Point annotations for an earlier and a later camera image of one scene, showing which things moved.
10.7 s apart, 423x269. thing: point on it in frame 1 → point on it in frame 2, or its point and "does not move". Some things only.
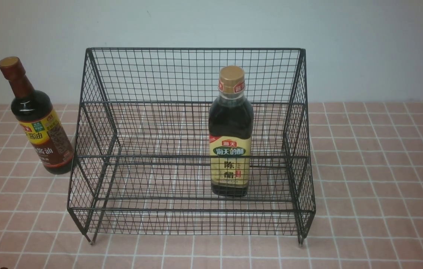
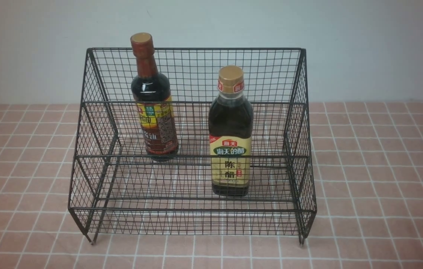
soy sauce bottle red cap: x=33 y=112 → x=151 y=89
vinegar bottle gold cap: x=231 y=128 does not move
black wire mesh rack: x=193 y=138 does not move
